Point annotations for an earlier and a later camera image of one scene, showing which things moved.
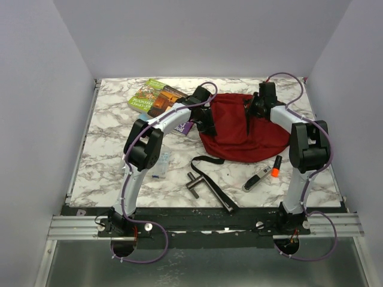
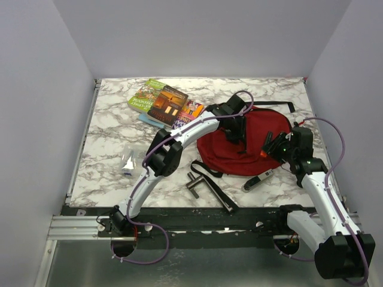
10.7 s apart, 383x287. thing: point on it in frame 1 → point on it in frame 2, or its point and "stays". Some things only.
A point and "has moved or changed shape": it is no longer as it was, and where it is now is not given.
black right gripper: (255, 97) → (272, 148)
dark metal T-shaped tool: (195, 180) stays
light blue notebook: (144, 116) stays
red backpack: (242, 137) has moved or changed shape
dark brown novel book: (167, 97) stays
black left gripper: (207, 128) → (239, 134)
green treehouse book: (143, 100) stays
